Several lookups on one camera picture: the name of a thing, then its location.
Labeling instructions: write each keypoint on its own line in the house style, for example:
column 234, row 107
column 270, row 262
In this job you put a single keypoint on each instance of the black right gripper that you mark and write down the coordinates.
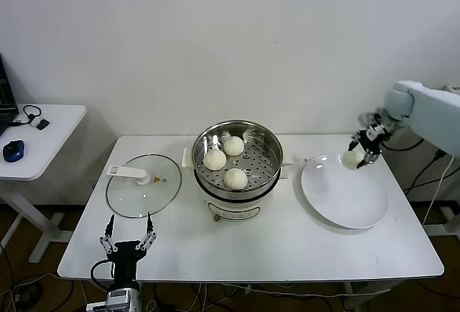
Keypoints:
column 372, row 141

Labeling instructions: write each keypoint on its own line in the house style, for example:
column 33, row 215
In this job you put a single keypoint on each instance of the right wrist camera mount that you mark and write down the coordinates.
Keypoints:
column 368, row 118

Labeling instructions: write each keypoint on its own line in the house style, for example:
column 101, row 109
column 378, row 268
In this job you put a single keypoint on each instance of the white steamed baozi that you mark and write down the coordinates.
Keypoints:
column 234, row 146
column 235, row 179
column 215, row 160
column 351, row 159

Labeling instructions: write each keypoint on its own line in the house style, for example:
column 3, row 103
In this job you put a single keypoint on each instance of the round glass pot lid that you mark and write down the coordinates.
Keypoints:
column 133, row 173

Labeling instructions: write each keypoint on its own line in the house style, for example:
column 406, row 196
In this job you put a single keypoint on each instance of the white side table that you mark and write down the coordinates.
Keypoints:
column 54, row 139

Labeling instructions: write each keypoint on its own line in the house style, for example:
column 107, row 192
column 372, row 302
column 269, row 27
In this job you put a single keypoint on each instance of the small black device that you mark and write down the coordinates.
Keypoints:
column 43, row 124

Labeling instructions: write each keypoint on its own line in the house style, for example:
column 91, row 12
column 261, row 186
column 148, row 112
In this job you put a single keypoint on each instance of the white round plate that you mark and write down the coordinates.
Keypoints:
column 341, row 197

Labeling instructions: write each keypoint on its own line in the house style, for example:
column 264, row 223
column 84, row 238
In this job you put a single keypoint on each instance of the stainless steel steamer basket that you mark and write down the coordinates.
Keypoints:
column 262, row 168

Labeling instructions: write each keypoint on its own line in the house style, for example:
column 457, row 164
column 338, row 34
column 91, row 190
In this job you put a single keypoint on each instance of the white electric cooking pot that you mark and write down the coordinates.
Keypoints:
column 233, row 207

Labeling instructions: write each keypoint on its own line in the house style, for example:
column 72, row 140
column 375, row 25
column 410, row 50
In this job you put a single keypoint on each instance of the blue computer mouse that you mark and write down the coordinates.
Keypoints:
column 14, row 150

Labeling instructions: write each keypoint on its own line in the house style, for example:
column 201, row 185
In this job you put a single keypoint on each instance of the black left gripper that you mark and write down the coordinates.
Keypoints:
column 126, row 258

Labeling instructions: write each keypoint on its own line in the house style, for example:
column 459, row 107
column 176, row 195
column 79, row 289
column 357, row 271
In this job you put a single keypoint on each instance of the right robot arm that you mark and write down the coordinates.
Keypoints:
column 431, row 110

